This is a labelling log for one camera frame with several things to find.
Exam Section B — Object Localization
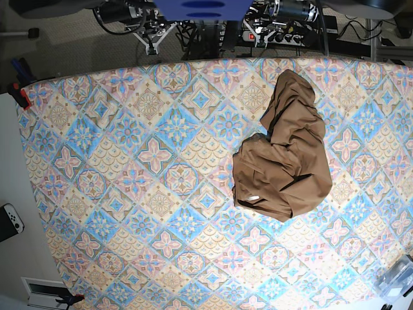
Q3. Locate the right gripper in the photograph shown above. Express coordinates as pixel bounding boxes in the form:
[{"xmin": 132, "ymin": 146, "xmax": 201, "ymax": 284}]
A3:
[{"xmin": 133, "ymin": 23, "xmax": 177, "ymax": 56}]

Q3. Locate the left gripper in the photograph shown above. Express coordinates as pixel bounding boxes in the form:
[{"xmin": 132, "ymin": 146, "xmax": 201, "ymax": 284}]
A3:
[{"xmin": 242, "ymin": 19, "xmax": 277, "ymax": 36}]

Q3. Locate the brown t-shirt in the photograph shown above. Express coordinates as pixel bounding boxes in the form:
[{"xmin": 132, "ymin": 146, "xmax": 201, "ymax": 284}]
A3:
[{"xmin": 232, "ymin": 70, "xmax": 332, "ymax": 222}]

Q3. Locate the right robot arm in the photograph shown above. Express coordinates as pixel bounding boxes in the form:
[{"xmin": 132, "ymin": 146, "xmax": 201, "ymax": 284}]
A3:
[{"xmin": 92, "ymin": 1, "xmax": 177, "ymax": 56}]

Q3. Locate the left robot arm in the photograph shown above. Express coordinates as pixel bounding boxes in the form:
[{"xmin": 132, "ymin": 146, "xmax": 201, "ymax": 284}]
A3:
[{"xmin": 241, "ymin": 1, "xmax": 322, "ymax": 48}]

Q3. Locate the white power strip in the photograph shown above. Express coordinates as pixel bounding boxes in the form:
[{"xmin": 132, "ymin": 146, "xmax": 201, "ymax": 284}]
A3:
[{"xmin": 242, "ymin": 30, "xmax": 304, "ymax": 48}]

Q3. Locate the red black clamp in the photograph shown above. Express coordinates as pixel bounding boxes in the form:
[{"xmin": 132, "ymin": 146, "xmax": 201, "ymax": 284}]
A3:
[{"xmin": 7, "ymin": 83, "xmax": 32, "ymax": 110}]

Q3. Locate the patterned tablecloth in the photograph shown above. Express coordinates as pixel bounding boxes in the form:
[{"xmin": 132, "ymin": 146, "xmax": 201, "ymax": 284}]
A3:
[{"xmin": 17, "ymin": 58, "xmax": 412, "ymax": 309}]

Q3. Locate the game console with controller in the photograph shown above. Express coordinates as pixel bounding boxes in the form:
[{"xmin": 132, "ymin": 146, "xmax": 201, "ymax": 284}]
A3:
[{"xmin": 0, "ymin": 203, "xmax": 25, "ymax": 242}]

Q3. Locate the black orange clamp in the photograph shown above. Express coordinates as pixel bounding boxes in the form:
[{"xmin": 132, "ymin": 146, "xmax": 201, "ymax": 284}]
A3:
[{"xmin": 56, "ymin": 294, "xmax": 85, "ymax": 309}]

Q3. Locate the white floor vent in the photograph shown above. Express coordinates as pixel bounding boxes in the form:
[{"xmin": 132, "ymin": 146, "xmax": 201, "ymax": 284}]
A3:
[{"xmin": 21, "ymin": 277, "xmax": 70, "ymax": 309}]

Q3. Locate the clear plastic box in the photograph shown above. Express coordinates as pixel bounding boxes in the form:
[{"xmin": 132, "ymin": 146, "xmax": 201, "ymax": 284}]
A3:
[{"xmin": 374, "ymin": 254, "xmax": 412, "ymax": 304}]

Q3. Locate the blue mount plate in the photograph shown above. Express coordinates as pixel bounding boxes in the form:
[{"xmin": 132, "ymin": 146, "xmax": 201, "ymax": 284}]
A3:
[{"xmin": 154, "ymin": 0, "xmax": 253, "ymax": 21}]

